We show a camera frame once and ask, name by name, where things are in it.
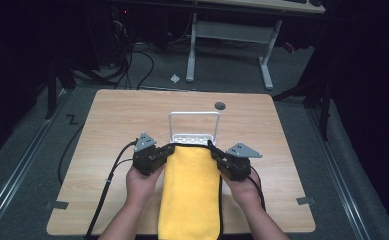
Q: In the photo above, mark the white paper scrap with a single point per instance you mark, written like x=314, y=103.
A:
x=175, y=78

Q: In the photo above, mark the white towel rack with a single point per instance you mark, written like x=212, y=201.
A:
x=195, y=136

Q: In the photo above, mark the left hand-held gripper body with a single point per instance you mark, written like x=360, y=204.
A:
x=145, y=160

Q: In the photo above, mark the white desk with metal legs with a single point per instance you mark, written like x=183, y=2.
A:
x=235, y=31

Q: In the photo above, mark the black round table grommet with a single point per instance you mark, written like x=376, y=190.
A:
x=220, y=106

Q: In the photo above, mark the dark computer tower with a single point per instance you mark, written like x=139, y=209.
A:
x=107, y=36

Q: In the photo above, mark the person's left hand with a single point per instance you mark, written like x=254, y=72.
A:
x=142, y=186

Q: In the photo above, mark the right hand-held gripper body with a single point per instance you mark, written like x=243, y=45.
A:
x=237, y=166

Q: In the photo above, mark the black metal stand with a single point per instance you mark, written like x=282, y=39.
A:
x=52, y=86
x=323, y=100

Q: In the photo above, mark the yellow towel with black edge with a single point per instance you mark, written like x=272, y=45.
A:
x=190, y=193

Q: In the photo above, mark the person's right hand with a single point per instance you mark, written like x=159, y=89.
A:
x=243, y=191

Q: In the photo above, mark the small red object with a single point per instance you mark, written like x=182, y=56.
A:
x=289, y=47

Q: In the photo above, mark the metal floor rail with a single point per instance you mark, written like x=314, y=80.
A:
x=15, y=166
x=340, y=180

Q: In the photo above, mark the grey tape strip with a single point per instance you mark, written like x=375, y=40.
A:
x=61, y=205
x=305, y=200

